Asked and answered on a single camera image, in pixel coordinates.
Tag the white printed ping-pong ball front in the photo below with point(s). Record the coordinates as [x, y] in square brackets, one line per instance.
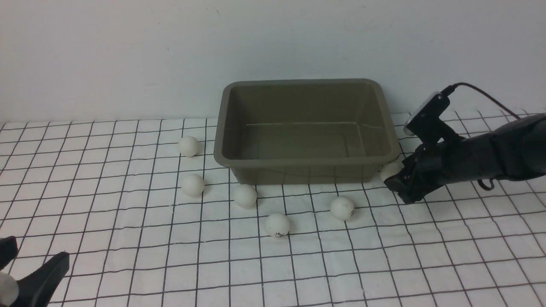
[277, 225]

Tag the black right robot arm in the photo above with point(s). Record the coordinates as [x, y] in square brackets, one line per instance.
[514, 152]

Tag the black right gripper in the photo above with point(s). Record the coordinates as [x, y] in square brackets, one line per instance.
[427, 169]

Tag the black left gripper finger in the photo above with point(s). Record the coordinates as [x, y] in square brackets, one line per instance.
[37, 289]
[8, 250]

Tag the white checkered tablecloth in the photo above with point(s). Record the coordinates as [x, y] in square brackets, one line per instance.
[108, 193]

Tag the olive green plastic bin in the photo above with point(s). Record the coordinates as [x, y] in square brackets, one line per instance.
[305, 131]

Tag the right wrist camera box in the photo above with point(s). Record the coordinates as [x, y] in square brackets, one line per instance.
[426, 124]

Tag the white printed ping-pong ball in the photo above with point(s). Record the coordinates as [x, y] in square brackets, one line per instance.
[342, 208]
[277, 225]

